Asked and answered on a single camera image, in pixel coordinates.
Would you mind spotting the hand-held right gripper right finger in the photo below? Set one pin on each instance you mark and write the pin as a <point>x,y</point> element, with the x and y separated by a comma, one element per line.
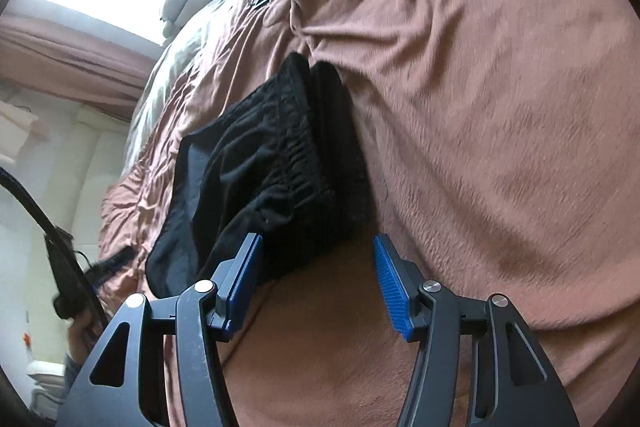
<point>387,287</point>

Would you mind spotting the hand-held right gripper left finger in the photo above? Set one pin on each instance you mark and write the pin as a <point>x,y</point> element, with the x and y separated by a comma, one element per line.
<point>245,277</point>

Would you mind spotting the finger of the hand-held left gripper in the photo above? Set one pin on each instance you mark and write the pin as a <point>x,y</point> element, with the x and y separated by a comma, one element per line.
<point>112,261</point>

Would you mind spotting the black pants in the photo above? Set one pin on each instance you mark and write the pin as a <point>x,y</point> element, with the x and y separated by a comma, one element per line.
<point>260,167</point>

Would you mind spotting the person's left forearm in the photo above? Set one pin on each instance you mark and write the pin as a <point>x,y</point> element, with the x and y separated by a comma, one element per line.
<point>71,372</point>

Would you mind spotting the person's left hand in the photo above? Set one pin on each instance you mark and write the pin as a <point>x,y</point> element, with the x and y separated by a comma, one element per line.
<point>80,332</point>

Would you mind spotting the white padded headboard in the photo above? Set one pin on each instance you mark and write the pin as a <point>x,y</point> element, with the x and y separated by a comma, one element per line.
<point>100,157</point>

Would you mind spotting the beige quilt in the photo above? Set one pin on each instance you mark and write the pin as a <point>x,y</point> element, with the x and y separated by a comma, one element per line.
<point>165,72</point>

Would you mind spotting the brown fleece blanket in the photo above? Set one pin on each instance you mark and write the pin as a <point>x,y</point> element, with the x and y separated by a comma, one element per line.
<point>475,107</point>

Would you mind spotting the brown curtain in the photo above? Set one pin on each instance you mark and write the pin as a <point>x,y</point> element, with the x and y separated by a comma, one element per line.
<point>65,57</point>

